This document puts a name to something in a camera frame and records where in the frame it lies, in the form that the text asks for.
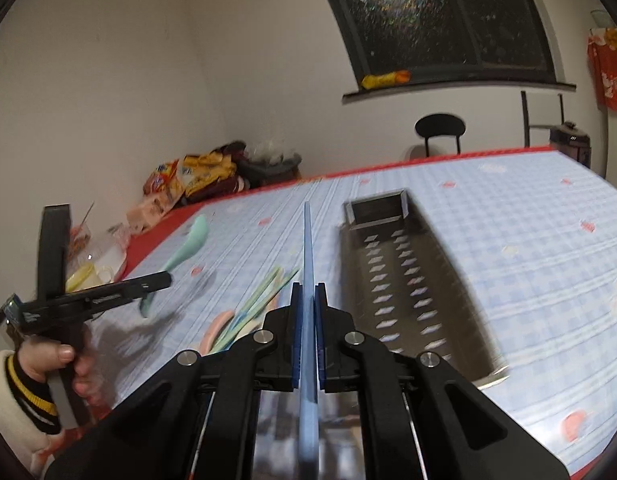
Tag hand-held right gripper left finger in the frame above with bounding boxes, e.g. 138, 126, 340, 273
46, 282, 305, 480

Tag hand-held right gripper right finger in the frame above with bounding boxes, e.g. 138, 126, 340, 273
316, 284, 572, 480

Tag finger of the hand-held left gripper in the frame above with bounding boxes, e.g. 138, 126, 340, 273
23, 271, 172, 333

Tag blue chopstick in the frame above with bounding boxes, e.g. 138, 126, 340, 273
298, 201, 322, 480

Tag pink spoon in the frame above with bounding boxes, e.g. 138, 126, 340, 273
200, 310, 235, 354

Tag green spoon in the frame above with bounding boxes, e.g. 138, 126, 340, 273
140, 214, 209, 318

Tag metal utensil tray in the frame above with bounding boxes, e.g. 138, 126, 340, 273
339, 187, 509, 386

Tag person's left hand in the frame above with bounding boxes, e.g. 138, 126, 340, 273
18, 338, 106, 406

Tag clear plastic container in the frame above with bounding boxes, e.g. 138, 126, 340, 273
88, 225, 130, 281

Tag pink snack bag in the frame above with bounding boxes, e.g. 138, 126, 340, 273
126, 194, 183, 234

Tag orange snack bag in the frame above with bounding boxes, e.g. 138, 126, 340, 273
143, 160, 185, 197

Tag clear plastic bag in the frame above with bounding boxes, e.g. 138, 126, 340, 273
251, 139, 296, 166

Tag blue plaid tablecloth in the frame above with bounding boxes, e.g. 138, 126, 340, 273
83, 150, 617, 480

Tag black round-back chair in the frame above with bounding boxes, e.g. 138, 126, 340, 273
415, 114, 467, 157

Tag yellow package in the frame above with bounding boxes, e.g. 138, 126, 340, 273
363, 71, 412, 91

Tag rice cooker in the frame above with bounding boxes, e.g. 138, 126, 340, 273
549, 120, 593, 168

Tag dark window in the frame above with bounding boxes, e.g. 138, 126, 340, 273
311, 0, 577, 106

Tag red printed cloth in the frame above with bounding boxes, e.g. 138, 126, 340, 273
587, 27, 617, 118

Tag black frame chair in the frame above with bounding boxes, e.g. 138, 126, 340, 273
521, 91, 567, 149

